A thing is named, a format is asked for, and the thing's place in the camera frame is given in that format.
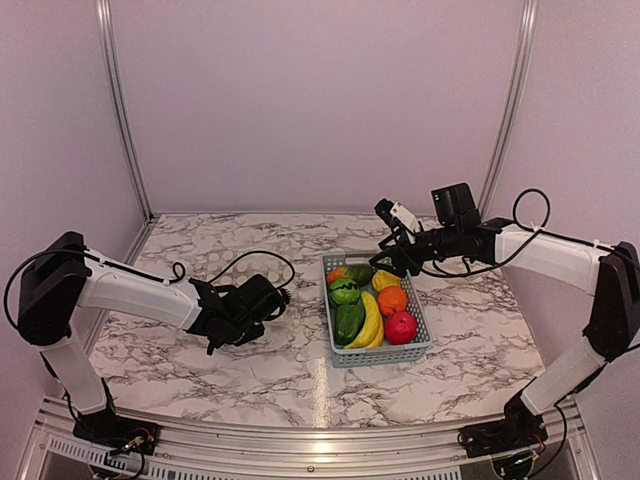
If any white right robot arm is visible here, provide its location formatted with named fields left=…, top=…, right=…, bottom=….
left=369, top=183, right=639, bottom=448

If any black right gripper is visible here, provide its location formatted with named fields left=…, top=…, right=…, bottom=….
left=370, top=224, right=461, bottom=278

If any aluminium front rail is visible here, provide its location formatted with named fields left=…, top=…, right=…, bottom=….
left=14, top=394, right=601, bottom=480

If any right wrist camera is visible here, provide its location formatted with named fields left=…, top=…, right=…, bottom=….
left=374, top=198, right=421, bottom=233

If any clear zip top bag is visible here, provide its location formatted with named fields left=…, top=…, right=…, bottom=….
left=192, top=239, right=301, bottom=323

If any right aluminium frame post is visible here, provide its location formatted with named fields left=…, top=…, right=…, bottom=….
left=479, top=0, right=539, bottom=217

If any green toy bell pepper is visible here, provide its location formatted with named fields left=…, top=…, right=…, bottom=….
left=334, top=304, right=365, bottom=346

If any grey plastic basket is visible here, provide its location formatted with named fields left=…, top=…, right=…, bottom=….
left=321, top=251, right=433, bottom=368

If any aluminium frame post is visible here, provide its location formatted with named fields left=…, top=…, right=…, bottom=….
left=94, top=0, right=155, bottom=221
left=479, top=0, right=539, bottom=217

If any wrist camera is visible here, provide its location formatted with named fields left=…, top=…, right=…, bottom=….
left=374, top=198, right=421, bottom=233
left=278, top=287, right=292, bottom=306

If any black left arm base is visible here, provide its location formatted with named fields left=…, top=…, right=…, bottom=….
left=66, top=394, right=161, bottom=455

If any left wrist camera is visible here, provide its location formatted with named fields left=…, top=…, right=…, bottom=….
left=278, top=287, right=292, bottom=306

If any yellow toy banana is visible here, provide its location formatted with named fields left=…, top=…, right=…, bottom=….
left=345, top=291, right=383, bottom=349

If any green toy watermelon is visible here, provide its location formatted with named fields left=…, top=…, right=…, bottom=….
left=328, top=278, right=361, bottom=308

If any left aluminium frame post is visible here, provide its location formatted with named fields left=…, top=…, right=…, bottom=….
left=94, top=0, right=155, bottom=221

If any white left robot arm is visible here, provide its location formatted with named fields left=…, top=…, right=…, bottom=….
left=5, top=231, right=291, bottom=445

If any green orange toy mango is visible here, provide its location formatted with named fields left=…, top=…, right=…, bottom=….
left=326, top=265, right=374, bottom=287

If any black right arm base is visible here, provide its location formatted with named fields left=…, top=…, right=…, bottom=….
left=457, top=394, right=548, bottom=458

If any red toy apple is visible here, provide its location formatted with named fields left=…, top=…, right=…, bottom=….
left=384, top=311, right=418, bottom=345

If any orange toy orange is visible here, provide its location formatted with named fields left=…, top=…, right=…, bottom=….
left=377, top=286, right=409, bottom=317

